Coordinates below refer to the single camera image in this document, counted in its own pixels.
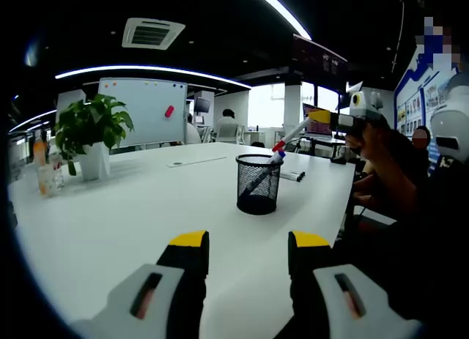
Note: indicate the white mesh office chair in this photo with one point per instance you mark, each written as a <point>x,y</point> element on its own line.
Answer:
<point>289,131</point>
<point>242,134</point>
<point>229,135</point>

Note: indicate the green plant in white pot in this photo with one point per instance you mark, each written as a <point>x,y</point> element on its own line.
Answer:
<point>94,163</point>

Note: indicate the white ceiling air conditioner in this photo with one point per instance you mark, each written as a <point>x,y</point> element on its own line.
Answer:
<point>152,34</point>

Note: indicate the black office chair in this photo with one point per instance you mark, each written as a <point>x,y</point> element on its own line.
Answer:
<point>257,144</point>

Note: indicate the orange drink bottle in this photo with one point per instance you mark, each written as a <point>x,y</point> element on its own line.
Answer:
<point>39,150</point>

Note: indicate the whiteboard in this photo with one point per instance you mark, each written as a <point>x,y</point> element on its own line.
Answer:
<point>143,112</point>

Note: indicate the red-capped whiteboard marker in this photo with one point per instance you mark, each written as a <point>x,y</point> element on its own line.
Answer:
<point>295,132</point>

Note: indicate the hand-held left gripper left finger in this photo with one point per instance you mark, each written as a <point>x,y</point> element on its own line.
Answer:
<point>154,298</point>

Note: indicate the person's right hand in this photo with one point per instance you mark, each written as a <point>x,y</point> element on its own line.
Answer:
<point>370,141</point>

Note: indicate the curved ceiling light strip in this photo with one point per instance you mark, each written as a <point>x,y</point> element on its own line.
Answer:
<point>280,9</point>
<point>38,125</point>
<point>146,66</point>
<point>33,117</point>

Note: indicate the clear water bottle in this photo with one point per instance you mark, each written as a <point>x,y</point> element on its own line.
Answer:
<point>58,174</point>

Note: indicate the blue-capped whiteboard marker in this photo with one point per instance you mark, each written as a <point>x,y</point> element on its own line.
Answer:
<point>280,155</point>

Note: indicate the blue white wall poster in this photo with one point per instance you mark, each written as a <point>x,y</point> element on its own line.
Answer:
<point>410,108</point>

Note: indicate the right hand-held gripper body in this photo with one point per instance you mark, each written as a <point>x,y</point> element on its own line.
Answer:
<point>368,106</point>

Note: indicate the black computer mouse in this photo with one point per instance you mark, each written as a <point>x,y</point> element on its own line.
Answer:
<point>339,160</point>

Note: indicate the white chest-worn device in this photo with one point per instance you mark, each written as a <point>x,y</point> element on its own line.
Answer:
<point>450,130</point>

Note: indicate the black mesh pen holder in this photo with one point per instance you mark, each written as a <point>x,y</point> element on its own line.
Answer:
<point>258,192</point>

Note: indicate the dark hanging display screen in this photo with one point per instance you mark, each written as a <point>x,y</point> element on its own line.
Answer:
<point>318,59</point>

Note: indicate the row of coloured magnets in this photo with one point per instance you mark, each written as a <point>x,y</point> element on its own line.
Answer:
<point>114,84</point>

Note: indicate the person's dark clothing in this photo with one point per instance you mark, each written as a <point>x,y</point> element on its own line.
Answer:
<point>439,244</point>

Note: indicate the red whiteboard eraser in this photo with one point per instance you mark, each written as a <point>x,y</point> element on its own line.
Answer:
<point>169,111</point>

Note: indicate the tilted wall monitor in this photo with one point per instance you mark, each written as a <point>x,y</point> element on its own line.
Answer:
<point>353,87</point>

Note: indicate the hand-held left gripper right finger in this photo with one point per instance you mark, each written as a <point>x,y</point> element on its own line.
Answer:
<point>340,298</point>

